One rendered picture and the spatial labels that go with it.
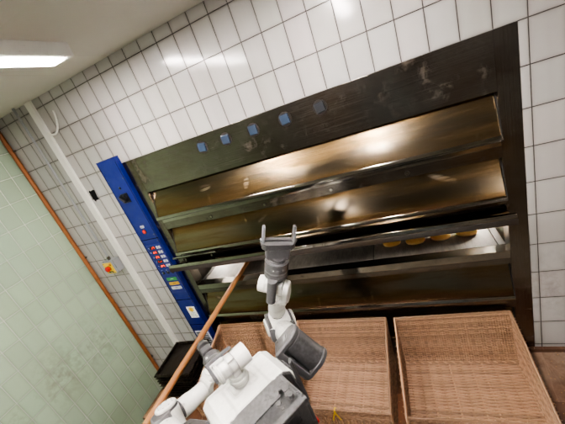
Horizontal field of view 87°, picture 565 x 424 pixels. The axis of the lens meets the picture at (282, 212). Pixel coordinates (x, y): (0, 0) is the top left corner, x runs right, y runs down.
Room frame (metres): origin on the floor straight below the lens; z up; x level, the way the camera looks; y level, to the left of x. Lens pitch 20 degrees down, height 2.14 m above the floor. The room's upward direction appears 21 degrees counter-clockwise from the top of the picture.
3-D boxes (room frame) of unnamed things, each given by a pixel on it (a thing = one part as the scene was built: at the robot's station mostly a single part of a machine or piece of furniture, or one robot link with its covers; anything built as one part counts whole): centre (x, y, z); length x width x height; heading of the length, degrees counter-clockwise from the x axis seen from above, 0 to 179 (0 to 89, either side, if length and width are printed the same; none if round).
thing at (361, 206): (1.47, -0.09, 1.54); 1.79 x 0.11 x 0.19; 65
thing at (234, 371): (0.72, 0.30, 1.46); 0.10 x 0.07 x 0.09; 121
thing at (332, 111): (1.50, -0.10, 2.00); 1.80 x 0.08 x 0.21; 65
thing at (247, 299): (1.47, -0.09, 1.02); 1.79 x 0.11 x 0.19; 65
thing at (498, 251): (1.49, -0.10, 1.16); 1.80 x 0.06 x 0.04; 65
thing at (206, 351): (1.12, 0.55, 1.19); 0.12 x 0.10 x 0.13; 31
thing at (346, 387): (1.22, 0.01, 0.72); 0.56 x 0.49 x 0.28; 65
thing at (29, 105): (2.04, 1.18, 1.45); 0.05 x 0.02 x 2.30; 65
